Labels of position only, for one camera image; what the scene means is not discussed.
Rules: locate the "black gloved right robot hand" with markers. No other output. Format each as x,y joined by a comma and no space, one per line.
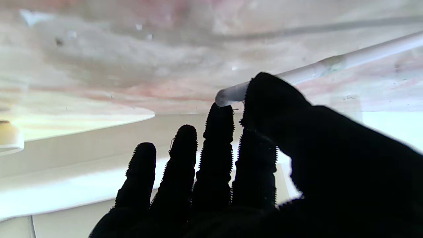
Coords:
347,172

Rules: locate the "white straw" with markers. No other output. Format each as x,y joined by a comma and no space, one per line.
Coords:
347,59

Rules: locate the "light wooden coffee table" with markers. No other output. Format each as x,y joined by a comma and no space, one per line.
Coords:
99,120

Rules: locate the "beige sofa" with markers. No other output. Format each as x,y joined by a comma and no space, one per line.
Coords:
66,172

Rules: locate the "wooden bowl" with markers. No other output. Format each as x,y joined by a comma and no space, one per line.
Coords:
10,138

